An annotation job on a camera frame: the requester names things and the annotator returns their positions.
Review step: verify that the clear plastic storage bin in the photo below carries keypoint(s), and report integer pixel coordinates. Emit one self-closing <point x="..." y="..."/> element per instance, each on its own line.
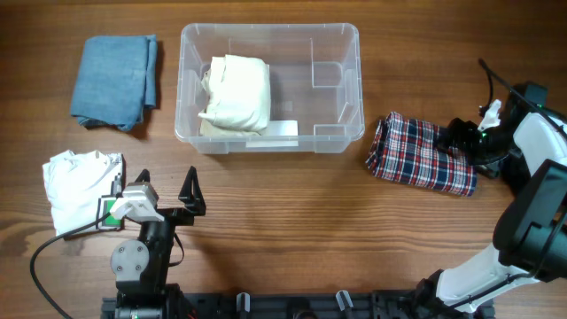
<point x="315" y="77"/>

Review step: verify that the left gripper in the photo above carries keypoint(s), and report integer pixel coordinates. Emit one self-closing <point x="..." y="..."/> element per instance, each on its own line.
<point x="194" y="202"/>

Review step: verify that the black garment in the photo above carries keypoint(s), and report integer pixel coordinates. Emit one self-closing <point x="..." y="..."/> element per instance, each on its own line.
<point x="514" y="170"/>

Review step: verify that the white label in bin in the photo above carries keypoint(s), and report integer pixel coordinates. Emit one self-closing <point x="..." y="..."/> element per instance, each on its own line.
<point x="282" y="128"/>

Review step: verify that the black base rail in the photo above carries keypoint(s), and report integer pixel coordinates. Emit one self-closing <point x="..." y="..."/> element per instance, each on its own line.
<point x="374" y="305"/>

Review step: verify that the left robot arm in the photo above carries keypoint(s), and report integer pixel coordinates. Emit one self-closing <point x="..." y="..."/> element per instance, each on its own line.
<point x="141" y="265"/>

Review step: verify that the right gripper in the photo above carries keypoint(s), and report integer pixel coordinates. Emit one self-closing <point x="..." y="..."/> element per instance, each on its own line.
<point x="488" y="166"/>

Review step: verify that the cream cloth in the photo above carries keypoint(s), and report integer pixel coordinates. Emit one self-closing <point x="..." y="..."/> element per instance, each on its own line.
<point x="239" y="97"/>

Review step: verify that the blue denim jeans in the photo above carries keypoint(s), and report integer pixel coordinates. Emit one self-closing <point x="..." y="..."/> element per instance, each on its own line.
<point x="116" y="82"/>

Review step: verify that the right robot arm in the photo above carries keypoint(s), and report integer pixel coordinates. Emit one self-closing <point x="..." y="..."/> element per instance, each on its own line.
<point x="527" y="143"/>

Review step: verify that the white t-shirt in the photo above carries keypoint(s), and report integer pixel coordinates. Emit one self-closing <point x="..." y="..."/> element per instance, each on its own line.
<point x="81" y="188"/>

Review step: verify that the plaid shirt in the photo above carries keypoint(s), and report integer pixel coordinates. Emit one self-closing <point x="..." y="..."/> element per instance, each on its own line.
<point x="406" y="151"/>

